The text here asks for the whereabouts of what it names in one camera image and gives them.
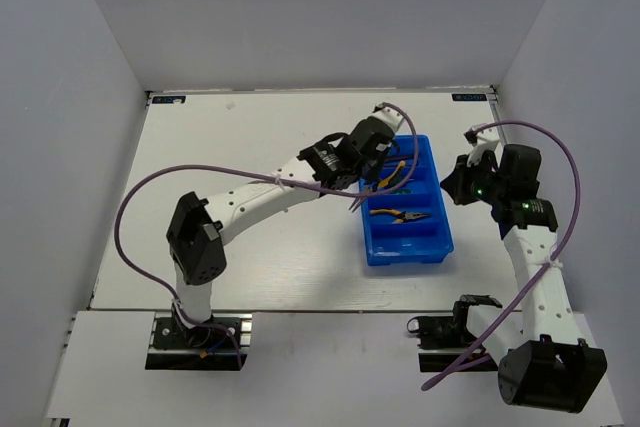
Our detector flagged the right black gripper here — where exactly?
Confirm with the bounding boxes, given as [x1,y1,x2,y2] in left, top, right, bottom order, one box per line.
[441,151,507,205]

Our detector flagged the yellow black pliers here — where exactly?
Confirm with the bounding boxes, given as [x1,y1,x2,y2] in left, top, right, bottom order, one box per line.
[369,209,432,224]
[364,160,406,193]

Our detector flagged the dark hex key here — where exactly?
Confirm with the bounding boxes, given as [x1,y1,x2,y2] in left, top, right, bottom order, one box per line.
[383,155,419,168]

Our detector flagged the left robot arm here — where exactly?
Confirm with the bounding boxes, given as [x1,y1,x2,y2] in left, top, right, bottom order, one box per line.
[166,109,403,346]

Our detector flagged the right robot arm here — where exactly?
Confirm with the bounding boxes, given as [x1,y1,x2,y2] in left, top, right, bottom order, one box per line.
[440,143,607,414]

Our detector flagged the blue divided plastic bin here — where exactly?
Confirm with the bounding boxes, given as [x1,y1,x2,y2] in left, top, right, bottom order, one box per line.
[359,135,454,266]

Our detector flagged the right blue table label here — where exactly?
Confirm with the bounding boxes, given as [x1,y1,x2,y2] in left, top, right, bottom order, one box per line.
[451,93,488,102]

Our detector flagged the blue table label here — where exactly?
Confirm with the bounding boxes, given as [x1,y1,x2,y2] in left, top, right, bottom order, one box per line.
[151,95,186,105]
[451,93,488,102]

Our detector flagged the left blue table label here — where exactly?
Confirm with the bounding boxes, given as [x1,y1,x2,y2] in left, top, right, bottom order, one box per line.
[151,95,186,105]

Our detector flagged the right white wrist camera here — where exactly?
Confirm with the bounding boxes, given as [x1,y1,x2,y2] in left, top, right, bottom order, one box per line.
[464,125,500,167]

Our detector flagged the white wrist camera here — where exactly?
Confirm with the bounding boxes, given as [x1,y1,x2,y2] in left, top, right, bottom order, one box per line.
[464,125,500,167]
[371,103,405,134]

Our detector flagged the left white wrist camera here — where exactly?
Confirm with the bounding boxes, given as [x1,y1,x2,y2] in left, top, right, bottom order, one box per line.
[371,103,405,134]

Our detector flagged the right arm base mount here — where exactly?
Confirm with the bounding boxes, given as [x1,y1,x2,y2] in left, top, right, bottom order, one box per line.
[406,315,475,373]

